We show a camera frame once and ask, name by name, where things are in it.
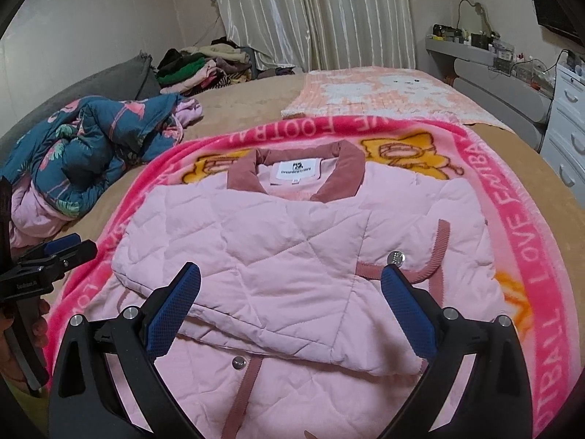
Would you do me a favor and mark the person's left hand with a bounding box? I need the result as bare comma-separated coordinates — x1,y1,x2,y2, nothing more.
0,300,50,382

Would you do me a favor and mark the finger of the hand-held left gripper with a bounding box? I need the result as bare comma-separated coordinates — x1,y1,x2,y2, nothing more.
52,240,98,281
43,233,82,258

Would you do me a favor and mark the blue floral quilt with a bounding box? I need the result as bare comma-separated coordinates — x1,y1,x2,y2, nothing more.
0,93,204,250

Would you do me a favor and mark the pink cat print towel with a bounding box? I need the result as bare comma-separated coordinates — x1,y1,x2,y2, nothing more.
280,67,518,134

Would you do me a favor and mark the white drawer chest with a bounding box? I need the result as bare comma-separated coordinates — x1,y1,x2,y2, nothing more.
538,61,585,195

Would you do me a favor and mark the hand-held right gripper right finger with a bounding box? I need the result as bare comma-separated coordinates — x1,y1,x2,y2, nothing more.
380,263,534,439

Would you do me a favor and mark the clutter of small table items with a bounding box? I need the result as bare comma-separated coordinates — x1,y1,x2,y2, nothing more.
431,23,556,84

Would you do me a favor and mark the pink quilted jacket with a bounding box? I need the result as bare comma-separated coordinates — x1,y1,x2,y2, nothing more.
110,139,513,439

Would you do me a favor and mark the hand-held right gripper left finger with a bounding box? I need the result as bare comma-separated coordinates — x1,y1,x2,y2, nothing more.
48,262,203,439

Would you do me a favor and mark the black wall television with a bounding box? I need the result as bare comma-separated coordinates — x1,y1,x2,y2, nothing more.
523,0,585,49

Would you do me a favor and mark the grey headboard shelf with clutter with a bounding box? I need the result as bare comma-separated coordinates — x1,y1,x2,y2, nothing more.
425,35,556,149

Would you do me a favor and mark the white wall cable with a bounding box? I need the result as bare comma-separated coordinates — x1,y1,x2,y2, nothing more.
457,0,495,37

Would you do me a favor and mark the pile of folded clothes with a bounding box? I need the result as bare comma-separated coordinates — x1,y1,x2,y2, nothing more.
155,38,303,98

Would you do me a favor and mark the pink printed blanket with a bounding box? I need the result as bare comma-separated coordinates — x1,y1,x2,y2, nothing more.
43,116,584,439

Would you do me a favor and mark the white striped curtain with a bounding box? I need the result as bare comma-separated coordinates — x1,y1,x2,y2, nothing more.
212,0,419,75

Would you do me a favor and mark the grey pillow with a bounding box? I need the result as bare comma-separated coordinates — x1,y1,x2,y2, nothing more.
0,51,162,147

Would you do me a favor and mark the tan bed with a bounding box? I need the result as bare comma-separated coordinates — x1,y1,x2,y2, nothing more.
0,68,585,378

